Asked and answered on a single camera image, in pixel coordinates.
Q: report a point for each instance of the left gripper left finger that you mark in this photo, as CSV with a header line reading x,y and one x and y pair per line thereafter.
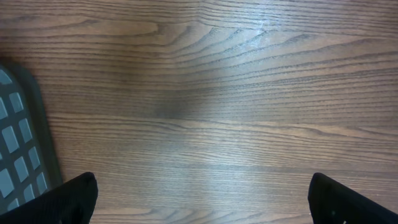
x,y
72,202

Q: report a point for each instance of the grey plastic shopping basket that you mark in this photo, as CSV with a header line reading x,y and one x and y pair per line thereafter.
x,y
29,165

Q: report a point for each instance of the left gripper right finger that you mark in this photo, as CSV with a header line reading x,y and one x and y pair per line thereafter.
x,y
332,202

